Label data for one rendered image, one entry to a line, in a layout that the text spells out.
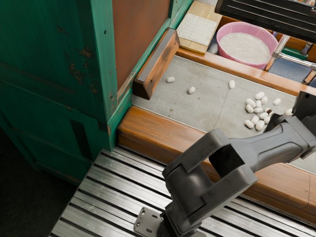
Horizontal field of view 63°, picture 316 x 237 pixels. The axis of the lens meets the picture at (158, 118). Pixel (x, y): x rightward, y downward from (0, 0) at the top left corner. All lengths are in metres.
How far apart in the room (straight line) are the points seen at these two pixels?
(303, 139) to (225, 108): 0.45
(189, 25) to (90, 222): 0.84
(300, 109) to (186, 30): 0.62
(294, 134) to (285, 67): 0.80
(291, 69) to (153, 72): 0.69
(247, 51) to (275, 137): 0.75
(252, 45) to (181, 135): 0.59
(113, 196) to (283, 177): 0.50
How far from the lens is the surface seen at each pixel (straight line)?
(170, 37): 0.95
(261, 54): 1.21
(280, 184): 0.83
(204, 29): 1.16
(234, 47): 1.19
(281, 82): 1.08
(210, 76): 1.02
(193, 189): 0.39
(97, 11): 0.49
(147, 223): 0.78
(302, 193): 0.86
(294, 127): 0.54
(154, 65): 0.84
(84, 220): 0.80
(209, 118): 0.89
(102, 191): 0.82
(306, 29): 0.78
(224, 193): 0.37
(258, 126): 0.91
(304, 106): 0.68
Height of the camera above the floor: 1.44
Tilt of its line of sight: 55 degrees down
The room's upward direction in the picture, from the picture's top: 9 degrees clockwise
